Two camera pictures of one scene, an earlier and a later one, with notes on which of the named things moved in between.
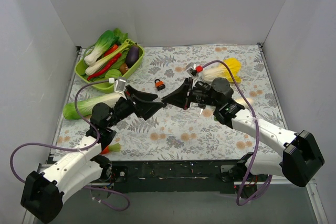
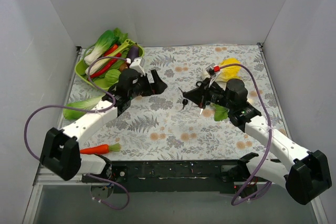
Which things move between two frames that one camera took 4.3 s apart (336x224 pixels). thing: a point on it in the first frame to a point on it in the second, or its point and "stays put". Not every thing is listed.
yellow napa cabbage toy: [221, 71] stays put
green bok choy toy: [106, 41] stays put
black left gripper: [133, 102] to [150, 84]
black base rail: [174, 176] stays put
